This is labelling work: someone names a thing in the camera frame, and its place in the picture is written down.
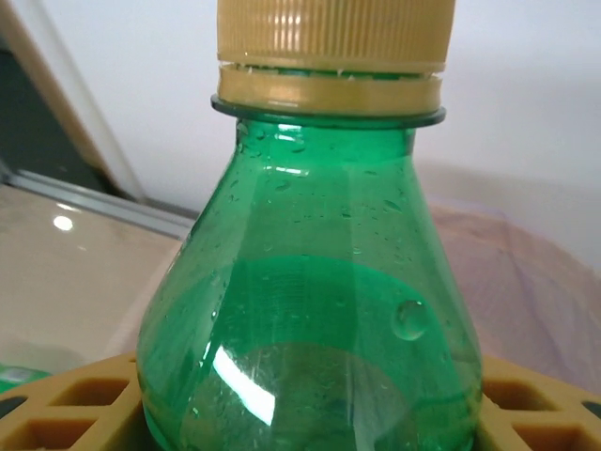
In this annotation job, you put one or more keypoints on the aluminium table edge rail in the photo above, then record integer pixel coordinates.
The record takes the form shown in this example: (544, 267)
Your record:
(94, 199)

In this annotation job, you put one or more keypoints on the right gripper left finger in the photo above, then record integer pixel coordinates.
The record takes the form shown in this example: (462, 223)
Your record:
(70, 413)

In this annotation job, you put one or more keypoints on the mesh bin with pink liner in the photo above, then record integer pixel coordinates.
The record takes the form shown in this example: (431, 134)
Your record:
(526, 282)

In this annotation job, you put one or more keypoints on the green bottle yellow cap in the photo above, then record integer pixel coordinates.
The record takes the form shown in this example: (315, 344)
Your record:
(14, 376)
(305, 235)

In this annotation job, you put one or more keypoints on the white door frame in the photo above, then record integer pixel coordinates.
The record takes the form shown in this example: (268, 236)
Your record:
(87, 141)

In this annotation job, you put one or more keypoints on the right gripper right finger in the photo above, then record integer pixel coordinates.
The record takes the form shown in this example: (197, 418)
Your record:
(540, 413)

